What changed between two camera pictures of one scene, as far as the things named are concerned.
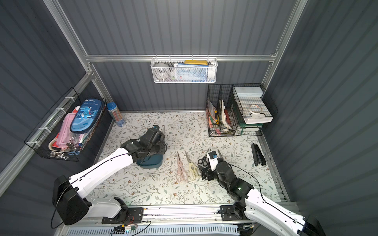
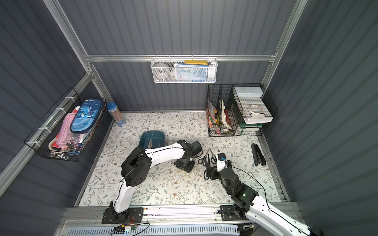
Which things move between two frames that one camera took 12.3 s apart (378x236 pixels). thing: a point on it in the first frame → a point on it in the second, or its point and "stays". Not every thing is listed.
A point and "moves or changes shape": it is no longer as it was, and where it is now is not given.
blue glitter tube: [112, 109] stays
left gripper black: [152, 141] → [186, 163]
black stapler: [259, 158] stays
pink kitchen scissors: [181, 175] moves or changes shape
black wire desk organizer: [238, 109] stays
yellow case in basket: [203, 62] stays
